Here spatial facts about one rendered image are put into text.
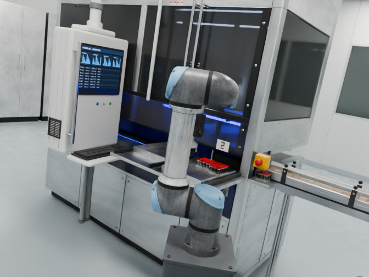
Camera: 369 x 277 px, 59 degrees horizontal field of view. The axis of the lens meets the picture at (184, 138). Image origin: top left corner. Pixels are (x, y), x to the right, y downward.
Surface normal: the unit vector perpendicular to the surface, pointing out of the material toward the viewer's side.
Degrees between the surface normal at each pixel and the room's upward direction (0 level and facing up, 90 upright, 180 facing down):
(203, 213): 90
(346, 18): 90
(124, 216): 90
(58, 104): 90
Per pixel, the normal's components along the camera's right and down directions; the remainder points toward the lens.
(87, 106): 0.85, 0.24
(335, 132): -0.61, 0.07
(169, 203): -0.13, 0.19
